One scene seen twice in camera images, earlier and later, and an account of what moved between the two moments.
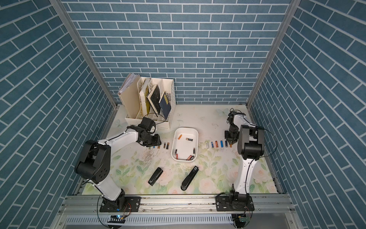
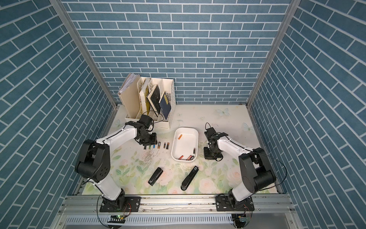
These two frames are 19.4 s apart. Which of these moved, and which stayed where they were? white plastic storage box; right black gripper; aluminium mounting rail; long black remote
Moved: right black gripper
Stayed: aluminium mounting rail; long black remote; white plastic storage box
